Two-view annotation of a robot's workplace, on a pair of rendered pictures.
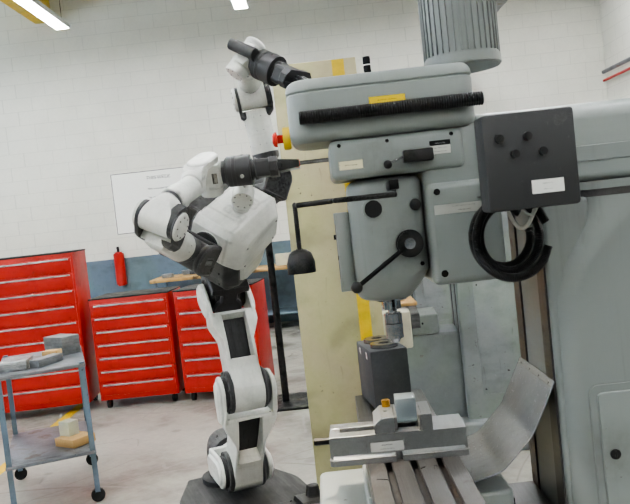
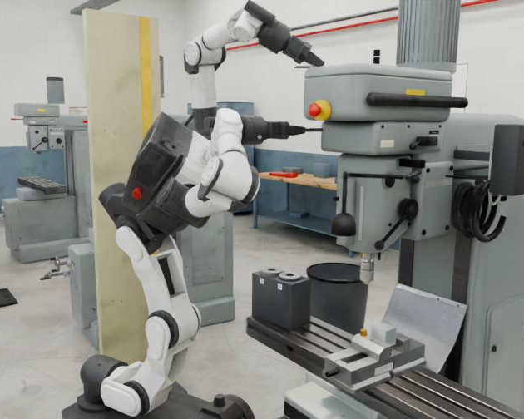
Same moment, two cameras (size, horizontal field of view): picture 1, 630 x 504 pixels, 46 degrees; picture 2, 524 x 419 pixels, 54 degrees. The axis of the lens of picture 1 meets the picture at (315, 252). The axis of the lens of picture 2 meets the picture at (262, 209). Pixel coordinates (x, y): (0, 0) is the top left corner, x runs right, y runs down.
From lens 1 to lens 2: 1.42 m
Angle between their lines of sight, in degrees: 38
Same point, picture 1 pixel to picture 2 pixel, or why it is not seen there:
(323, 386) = (114, 297)
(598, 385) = (491, 306)
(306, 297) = (105, 222)
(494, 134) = (523, 139)
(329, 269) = not seen: hidden behind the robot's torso
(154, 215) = (236, 176)
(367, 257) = (379, 219)
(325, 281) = not seen: hidden behind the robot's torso
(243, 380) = (183, 317)
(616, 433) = (495, 335)
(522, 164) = not seen: outside the picture
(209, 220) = (195, 172)
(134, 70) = not seen: outside the picture
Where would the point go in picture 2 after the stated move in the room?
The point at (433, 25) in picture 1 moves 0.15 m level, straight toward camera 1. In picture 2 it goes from (429, 36) to (467, 30)
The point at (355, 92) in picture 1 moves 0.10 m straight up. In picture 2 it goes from (399, 82) to (401, 46)
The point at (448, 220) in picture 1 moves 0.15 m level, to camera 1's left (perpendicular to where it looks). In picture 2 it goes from (430, 192) to (401, 196)
